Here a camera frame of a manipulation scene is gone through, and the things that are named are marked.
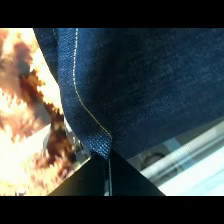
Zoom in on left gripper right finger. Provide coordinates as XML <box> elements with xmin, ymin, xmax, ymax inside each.
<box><xmin>108</xmin><ymin>148</ymin><xmax>166</xmax><ymax>197</ymax></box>

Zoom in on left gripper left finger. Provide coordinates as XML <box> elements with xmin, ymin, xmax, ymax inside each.
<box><xmin>48</xmin><ymin>151</ymin><xmax>110</xmax><ymax>197</ymax></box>

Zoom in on blue jeans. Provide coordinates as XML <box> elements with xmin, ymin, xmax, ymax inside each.
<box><xmin>33</xmin><ymin>27</ymin><xmax>224</xmax><ymax>160</ymax></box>

